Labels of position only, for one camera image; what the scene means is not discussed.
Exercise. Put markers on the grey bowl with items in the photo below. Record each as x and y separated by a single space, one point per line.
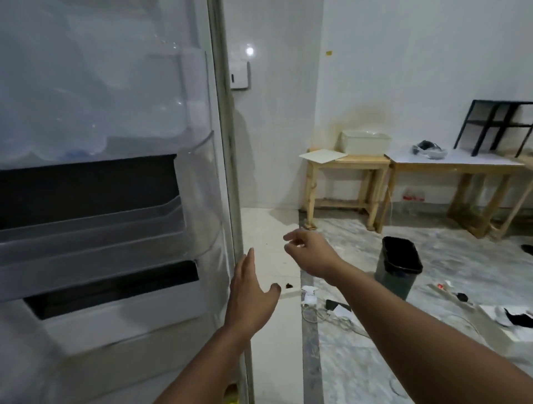
431 150

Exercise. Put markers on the white power strip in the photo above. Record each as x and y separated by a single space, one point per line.
451 296

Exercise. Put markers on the person's right forearm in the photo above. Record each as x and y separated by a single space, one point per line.
429 345

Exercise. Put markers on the long wooden table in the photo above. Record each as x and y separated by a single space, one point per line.
470 166

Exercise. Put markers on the small wooden table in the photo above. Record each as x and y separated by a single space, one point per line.
354 162

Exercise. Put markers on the black metal rack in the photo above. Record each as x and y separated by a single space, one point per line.
489 125

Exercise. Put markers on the white wall box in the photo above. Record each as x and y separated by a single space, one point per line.
240 75

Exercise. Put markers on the black trash bin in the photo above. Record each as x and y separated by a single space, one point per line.
395 270

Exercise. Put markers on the person's right hand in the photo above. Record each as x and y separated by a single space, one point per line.
318 256

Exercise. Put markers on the person's left hand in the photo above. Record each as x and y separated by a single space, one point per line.
250 299

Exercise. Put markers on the white square tile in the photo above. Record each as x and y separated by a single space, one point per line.
322 156

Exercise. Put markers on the white plastic tub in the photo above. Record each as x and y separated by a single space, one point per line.
364 143

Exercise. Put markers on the silver refrigerator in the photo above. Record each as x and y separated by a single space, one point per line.
104 104

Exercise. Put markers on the person's left forearm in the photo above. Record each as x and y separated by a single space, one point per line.
204 370

